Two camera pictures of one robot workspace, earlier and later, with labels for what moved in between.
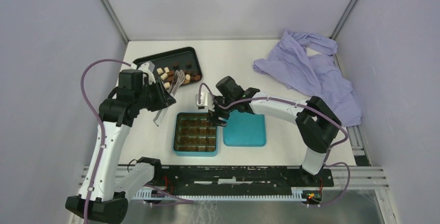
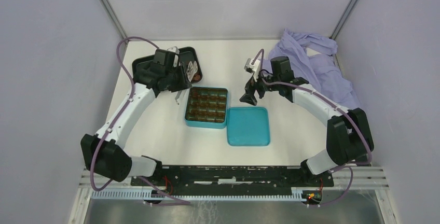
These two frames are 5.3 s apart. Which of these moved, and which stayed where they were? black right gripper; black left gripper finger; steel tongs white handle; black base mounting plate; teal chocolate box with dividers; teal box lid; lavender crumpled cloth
Moved: steel tongs white handle; black left gripper finger; black right gripper; teal chocolate box with dividers
Stayed: lavender crumpled cloth; teal box lid; black base mounting plate
